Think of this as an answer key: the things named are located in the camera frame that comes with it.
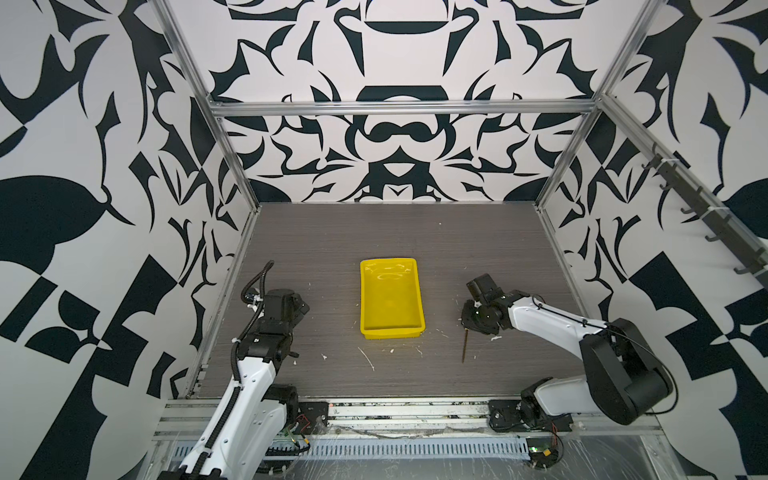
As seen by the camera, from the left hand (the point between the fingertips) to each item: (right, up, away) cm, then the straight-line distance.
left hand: (284, 304), depth 82 cm
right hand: (+52, -6, +8) cm, 53 cm away
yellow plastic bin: (+29, -2, +15) cm, 33 cm away
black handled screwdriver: (+50, -12, +5) cm, 52 cm away
